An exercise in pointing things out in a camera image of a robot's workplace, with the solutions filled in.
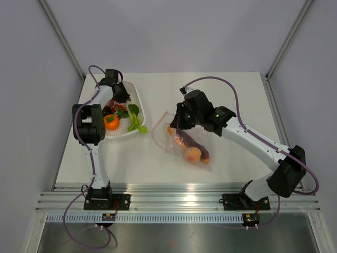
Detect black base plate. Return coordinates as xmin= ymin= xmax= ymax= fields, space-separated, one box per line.
xmin=83 ymin=193 xmax=131 ymax=211
xmin=219 ymin=193 xmax=271 ymax=211

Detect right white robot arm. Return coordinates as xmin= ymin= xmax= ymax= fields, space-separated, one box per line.
xmin=170 ymin=88 xmax=306 ymax=210

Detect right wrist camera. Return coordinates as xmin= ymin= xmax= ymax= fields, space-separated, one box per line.
xmin=179 ymin=87 xmax=194 ymax=96

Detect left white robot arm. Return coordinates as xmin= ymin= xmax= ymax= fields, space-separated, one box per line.
xmin=72 ymin=69 xmax=131 ymax=211

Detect white perforated plastic basket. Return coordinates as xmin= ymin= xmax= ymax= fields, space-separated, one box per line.
xmin=105 ymin=81 xmax=146 ymax=141

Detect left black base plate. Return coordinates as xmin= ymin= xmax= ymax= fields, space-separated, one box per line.
xmin=83 ymin=193 xmax=131 ymax=211

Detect red chili peppers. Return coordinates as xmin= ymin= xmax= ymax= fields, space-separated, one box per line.
xmin=112 ymin=104 xmax=127 ymax=113

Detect orange persimmon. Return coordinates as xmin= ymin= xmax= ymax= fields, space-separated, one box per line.
xmin=104 ymin=114 xmax=120 ymax=130

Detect aluminium frame post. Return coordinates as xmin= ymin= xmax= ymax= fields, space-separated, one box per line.
xmin=266 ymin=0 xmax=315 ymax=81
xmin=37 ymin=0 xmax=85 ymax=82

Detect dark mangosteen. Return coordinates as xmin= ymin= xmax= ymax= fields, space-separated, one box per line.
xmin=102 ymin=106 xmax=113 ymax=117

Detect clear pink-dotted zip bag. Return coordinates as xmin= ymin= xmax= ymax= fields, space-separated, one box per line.
xmin=151 ymin=111 xmax=212 ymax=171

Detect purple sweet potato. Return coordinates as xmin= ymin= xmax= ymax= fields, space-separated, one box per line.
xmin=167 ymin=125 xmax=210 ymax=164

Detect right aluminium frame post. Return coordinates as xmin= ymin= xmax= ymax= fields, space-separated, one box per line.
xmin=266 ymin=0 xmax=315 ymax=81

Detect aluminium mounting rail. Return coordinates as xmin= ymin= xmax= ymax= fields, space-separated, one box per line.
xmin=35 ymin=183 xmax=321 ymax=213

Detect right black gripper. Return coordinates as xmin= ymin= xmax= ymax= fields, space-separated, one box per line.
xmin=171 ymin=103 xmax=203 ymax=130

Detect left aluminium frame post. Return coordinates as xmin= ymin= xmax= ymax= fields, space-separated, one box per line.
xmin=37 ymin=0 xmax=85 ymax=82

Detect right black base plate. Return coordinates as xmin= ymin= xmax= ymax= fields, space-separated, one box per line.
xmin=219 ymin=193 xmax=271 ymax=211

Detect green celery stalk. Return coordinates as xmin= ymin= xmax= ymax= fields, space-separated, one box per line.
xmin=127 ymin=104 xmax=149 ymax=133

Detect white slotted cable duct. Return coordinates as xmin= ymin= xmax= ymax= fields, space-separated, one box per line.
xmin=46 ymin=213 xmax=243 ymax=224

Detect orange peach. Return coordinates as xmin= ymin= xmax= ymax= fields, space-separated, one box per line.
xmin=184 ymin=147 xmax=202 ymax=164

